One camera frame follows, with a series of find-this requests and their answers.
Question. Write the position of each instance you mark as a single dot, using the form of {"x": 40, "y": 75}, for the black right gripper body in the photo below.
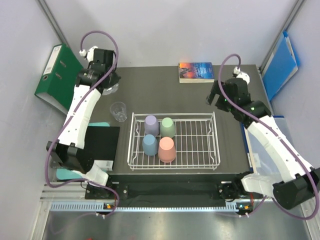
{"x": 221, "y": 103}

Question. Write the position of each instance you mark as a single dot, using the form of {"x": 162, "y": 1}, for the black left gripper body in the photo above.
{"x": 114, "y": 78}

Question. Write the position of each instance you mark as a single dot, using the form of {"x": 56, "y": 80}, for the clear glass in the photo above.
{"x": 119, "y": 111}
{"x": 110, "y": 90}

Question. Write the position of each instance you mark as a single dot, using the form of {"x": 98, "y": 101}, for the clear glass front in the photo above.
{"x": 119, "y": 111}

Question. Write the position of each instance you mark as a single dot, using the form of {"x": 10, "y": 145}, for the green plastic cup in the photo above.
{"x": 167, "y": 128}

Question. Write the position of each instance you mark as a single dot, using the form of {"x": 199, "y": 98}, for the purple plastic cup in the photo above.
{"x": 151, "y": 125}

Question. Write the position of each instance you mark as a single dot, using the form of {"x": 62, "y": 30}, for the pink plastic cup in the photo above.
{"x": 166, "y": 150}

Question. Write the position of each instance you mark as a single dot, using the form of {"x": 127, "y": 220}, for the blue plastic cup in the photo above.
{"x": 150, "y": 145}

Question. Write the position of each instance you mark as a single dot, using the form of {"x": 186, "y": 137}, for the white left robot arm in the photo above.
{"x": 91, "y": 82}

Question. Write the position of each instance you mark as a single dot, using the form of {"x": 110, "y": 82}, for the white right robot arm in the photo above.
{"x": 297, "y": 180}

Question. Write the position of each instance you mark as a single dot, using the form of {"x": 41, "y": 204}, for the paperback book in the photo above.
{"x": 196, "y": 72}

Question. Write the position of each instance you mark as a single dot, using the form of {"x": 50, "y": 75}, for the black book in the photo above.
{"x": 100, "y": 148}

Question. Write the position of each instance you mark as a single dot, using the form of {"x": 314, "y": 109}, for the teal notebook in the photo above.
{"x": 63, "y": 174}

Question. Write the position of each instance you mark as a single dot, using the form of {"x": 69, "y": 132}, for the black base bar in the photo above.
{"x": 218, "y": 187}

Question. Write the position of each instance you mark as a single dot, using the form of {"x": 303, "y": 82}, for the green ring binder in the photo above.
{"x": 56, "y": 85}

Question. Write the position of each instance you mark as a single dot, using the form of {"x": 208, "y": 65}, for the blue folder on wall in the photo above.
{"x": 284, "y": 63}

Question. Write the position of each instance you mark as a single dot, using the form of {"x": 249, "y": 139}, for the white wire dish rack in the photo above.
{"x": 184, "y": 141}

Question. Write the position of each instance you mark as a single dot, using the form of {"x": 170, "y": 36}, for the white cable duct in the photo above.
{"x": 68, "y": 206}

